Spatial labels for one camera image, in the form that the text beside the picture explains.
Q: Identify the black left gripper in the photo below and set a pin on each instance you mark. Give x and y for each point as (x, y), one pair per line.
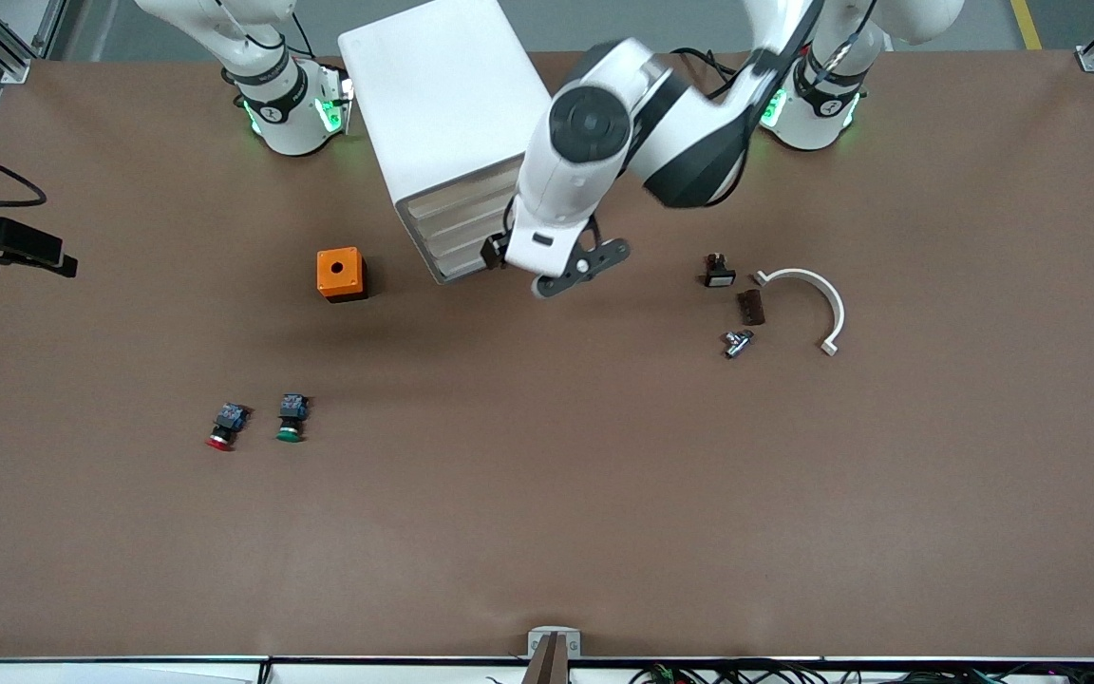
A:
(491, 252)

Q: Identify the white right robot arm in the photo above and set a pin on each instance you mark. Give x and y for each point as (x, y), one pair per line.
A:
(286, 128)

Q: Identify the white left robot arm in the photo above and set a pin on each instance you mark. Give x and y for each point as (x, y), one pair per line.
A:
(566, 180)

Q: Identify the green push button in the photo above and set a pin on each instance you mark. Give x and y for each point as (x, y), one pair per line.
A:
(292, 413)

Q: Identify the red push button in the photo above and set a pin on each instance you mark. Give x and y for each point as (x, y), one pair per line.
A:
(229, 418)

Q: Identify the brown table mat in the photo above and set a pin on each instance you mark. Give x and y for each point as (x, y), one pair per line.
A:
(547, 494)

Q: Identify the small metal connector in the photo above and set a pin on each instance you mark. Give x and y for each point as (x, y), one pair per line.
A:
(737, 342)

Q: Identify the brown terminal block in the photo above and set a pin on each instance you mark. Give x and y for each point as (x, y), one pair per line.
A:
(751, 308)

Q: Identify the grey table edge clamp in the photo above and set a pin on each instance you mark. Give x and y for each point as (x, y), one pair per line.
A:
(536, 644)

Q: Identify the orange button enclosure box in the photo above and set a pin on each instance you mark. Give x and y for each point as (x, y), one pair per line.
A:
(327, 275)

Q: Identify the black white rectangular switch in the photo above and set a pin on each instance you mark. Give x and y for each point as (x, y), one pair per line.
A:
(720, 275)

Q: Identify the white curved bracket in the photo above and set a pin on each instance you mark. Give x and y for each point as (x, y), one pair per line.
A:
(832, 304)

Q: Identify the white table edge rail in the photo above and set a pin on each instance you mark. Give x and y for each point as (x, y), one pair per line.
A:
(129, 673)

